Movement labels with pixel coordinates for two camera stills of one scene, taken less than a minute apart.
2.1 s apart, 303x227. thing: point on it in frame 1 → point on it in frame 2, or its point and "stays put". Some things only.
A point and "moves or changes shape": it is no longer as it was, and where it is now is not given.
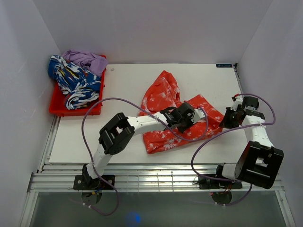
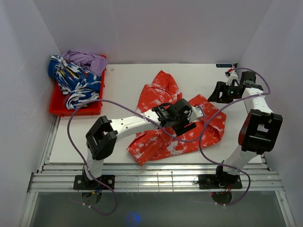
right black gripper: x=225 y=123 → x=220 y=86
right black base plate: x=211 y=183 stays put
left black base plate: x=80 y=182 stays put
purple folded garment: x=93 y=63 stays put
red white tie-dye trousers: x=162 y=92 moves or changes shape
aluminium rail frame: x=52 y=177 stays put
